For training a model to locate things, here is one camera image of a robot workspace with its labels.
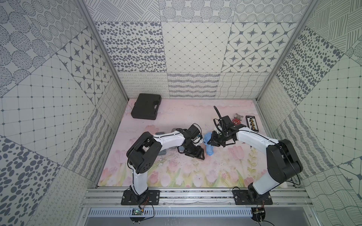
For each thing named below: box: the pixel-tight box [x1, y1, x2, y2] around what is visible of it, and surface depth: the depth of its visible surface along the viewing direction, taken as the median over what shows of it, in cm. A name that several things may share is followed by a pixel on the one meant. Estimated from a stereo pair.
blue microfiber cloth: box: [203, 132, 214, 156], surface depth 87 cm
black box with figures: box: [245, 115, 259, 133], surface depth 106 cm
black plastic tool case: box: [131, 93, 162, 121], surface depth 112 cm
